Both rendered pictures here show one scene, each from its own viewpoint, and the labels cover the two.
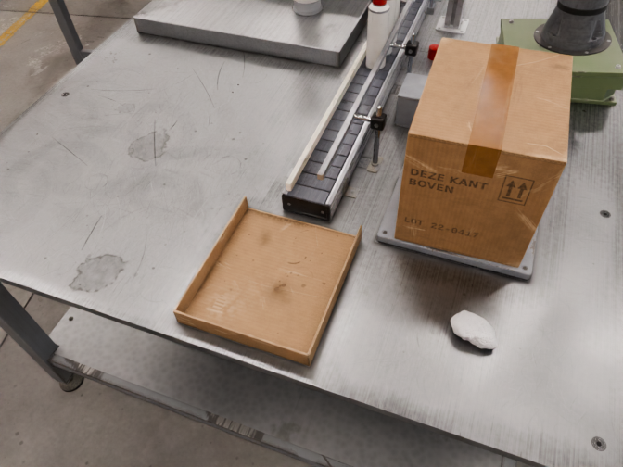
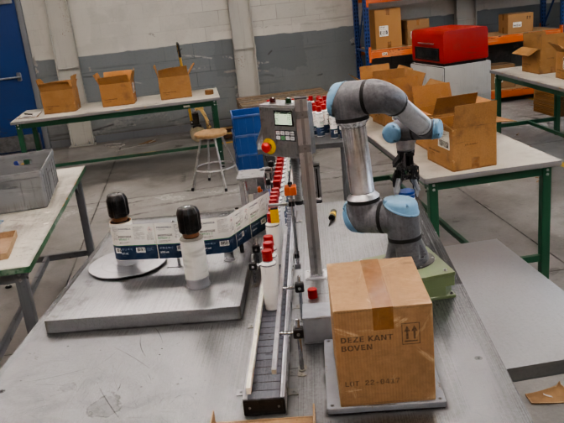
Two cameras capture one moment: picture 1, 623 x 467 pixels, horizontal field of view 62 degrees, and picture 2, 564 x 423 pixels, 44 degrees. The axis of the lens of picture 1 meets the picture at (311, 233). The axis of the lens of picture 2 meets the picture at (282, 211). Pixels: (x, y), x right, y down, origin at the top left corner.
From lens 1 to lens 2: 0.89 m
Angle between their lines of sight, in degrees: 36
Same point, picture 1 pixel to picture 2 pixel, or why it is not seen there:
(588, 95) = (435, 294)
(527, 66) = (387, 266)
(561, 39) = not seen: hidden behind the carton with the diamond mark
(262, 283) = not seen: outside the picture
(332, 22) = (223, 289)
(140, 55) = (59, 348)
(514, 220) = (418, 357)
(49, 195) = not seen: outside the picture
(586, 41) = (417, 259)
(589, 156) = (452, 329)
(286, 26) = (186, 299)
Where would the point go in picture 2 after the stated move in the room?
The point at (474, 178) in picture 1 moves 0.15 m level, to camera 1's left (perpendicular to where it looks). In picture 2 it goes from (383, 332) to (326, 348)
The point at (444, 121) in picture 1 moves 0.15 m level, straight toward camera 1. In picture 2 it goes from (352, 301) to (361, 330)
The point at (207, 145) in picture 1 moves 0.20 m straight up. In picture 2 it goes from (157, 394) to (145, 329)
